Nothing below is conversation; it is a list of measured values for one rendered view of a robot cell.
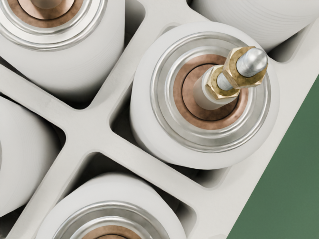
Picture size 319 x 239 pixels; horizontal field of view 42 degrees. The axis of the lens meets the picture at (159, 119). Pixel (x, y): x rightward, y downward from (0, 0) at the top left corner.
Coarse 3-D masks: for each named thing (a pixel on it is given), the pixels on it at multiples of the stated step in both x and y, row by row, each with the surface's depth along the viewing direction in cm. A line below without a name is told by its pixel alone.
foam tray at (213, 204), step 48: (144, 0) 33; (192, 0) 45; (144, 48) 33; (288, 48) 37; (48, 96) 32; (96, 96) 32; (288, 96) 34; (96, 144) 32; (48, 192) 31; (192, 192) 32; (240, 192) 33
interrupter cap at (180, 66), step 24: (168, 48) 25; (192, 48) 26; (216, 48) 26; (168, 72) 25; (192, 72) 26; (168, 96) 25; (192, 96) 26; (240, 96) 26; (264, 96) 26; (168, 120) 25; (192, 120) 25; (216, 120) 26; (240, 120) 26; (264, 120) 26; (192, 144) 25; (216, 144) 25; (240, 144) 25
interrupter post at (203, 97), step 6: (204, 78) 23; (198, 84) 24; (204, 84) 23; (198, 90) 24; (204, 90) 23; (198, 96) 24; (204, 96) 23; (210, 96) 23; (198, 102) 25; (204, 102) 24; (210, 102) 23; (216, 102) 23; (222, 102) 23; (228, 102) 23; (204, 108) 26; (210, 108) 25; (216, 108) 25
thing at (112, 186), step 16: (96, 176) 38; (112, 176) 32; (128, 176) 34; (80, 192) 25; (96, 192) 25; (112, 192) 25; (128, 192) 25; (144, 192) 26; (64, 208) 25; (80, 208) 25; (144, 208) 25; (160, 208) 25; (48, 224) 25; (176, 224) 25
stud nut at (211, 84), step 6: (216, 66) 22; (222, 66) 22; (210, 72) 23; (216, 72) 22; (210, 78) 22; (216, 78) 22; (210, 84) 22; (216, 84) 22; (210, 90) 22; (216, 90) 22; (222, 90) 22; (228, 90) 22; (234, 90) 22; (216, 96) 22; (222, 96) 22; (228, 96) 22; (234, 96) 22
